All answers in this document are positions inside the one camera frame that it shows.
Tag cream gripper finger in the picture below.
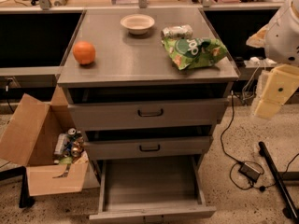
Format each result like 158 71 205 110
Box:
251 70 270 116
253 99 281 119

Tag green rice chip bag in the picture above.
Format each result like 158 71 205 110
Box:
162 38 228 70

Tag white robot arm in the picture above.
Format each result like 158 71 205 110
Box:
246 0 299 119

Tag grey drawer cabinet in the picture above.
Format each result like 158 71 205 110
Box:
56 7 241 224

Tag bottom grey drawer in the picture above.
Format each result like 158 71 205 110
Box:
89 156 216 224

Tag grey drawer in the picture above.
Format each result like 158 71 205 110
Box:
89 156 216 224
85 136 212 161
68 99 227 131

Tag middle grey drawer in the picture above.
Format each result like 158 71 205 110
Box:
85 136 212 161

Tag top grey drawer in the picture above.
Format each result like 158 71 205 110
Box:
68 99 227 131

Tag white power strip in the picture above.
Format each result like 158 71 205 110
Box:
249 57 276 66

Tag black power adapter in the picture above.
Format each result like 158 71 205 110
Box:
238 163 261 183

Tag crushed silver can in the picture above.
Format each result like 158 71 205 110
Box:
161 24 192 39

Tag black metal stand leg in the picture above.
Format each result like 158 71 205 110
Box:
258 142 299 224

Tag white paper bowl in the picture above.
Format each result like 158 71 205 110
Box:
121 14 155 35

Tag orange fruit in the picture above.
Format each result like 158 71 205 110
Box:
73 41 95 65

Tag cans in cardboard box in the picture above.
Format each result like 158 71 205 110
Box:
53 128 84 164

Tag cardboard box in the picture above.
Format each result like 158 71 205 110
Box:
0 87 88 196

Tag black stool leg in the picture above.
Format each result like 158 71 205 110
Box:
0 167 35 208

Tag black power cable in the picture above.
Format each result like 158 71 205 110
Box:
220 91 299 192

